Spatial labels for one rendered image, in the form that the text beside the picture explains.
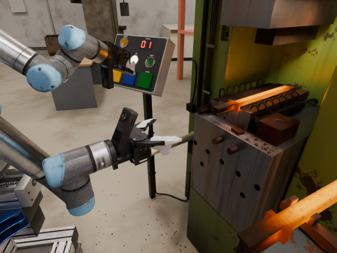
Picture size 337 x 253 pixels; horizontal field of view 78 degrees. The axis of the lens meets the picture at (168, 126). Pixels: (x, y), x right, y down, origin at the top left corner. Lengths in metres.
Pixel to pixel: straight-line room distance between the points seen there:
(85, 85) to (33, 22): 6.12
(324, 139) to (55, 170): 0.82
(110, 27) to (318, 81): 4.85
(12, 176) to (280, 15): 1.09
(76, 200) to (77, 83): 2.75
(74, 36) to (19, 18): 8.62
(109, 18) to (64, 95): 2.66
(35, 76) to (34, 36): 8.60
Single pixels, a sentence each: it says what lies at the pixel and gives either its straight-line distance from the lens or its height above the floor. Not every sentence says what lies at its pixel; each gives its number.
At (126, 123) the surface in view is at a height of 1.06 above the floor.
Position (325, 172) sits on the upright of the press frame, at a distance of 0.92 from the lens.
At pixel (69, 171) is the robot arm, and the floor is 0.99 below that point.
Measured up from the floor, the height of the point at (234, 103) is 1.01.
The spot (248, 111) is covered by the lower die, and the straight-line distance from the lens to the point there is 0.82.
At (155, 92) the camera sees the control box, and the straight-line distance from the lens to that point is 1.04.
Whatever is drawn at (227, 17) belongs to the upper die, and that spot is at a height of 1.30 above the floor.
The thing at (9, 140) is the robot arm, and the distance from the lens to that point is 0.60.
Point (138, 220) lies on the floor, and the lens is 1.65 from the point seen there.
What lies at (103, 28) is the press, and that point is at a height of 0.91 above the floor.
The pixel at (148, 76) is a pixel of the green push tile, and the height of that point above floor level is 1.03.
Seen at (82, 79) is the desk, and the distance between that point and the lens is 3.24.
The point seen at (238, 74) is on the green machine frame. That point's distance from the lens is 1.11.
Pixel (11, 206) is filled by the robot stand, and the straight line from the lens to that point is 0.99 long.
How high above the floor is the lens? 1.32
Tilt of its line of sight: 30 degrees down
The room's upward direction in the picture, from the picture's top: straight up
